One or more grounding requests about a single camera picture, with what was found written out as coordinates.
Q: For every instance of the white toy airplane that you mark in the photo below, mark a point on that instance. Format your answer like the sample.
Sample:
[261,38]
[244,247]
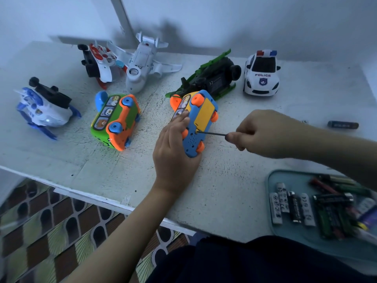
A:
[141,64]

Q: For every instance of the person's right forearm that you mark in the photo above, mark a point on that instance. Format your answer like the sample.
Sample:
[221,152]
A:
[344,153]

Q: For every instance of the red white toy vehicle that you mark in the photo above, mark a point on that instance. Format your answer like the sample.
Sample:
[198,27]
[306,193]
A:
[97,61]

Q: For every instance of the yellow orange toy car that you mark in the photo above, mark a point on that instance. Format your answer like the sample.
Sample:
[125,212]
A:
[203,115]

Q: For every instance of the black red battery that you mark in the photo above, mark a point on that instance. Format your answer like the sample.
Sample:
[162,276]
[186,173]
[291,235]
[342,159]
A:
[343,124]

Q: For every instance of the white blue toy vehicle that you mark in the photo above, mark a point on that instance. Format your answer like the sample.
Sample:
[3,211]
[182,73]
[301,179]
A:
[47,109]

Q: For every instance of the person's right hand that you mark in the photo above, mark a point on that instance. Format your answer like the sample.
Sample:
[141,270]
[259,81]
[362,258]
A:
[274,135]

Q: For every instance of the teal container lid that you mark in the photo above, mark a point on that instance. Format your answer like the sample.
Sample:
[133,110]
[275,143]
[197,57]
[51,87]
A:
[294,241]

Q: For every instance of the person's left forearm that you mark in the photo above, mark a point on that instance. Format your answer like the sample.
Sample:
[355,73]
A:
[123,244]

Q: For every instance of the person's left hand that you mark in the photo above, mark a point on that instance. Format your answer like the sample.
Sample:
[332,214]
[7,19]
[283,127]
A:
[174,162]

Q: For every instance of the black white toy car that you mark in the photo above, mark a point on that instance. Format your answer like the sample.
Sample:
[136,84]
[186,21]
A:
[262,76]

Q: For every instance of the pile of batteries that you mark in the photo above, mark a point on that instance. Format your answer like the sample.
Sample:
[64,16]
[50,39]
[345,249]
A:
[327,212]

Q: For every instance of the red screwdriver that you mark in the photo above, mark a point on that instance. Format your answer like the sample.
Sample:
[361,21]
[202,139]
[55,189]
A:
[212,133]

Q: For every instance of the green orange toy car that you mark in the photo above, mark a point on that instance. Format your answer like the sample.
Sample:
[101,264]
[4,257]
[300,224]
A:
[115,123]

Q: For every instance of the dark green toy helicopter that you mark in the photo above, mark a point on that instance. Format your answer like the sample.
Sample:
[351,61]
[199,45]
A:
[212,79]

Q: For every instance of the person's dark trousers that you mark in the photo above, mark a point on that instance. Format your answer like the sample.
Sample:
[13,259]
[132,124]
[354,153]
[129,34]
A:
[253,262]

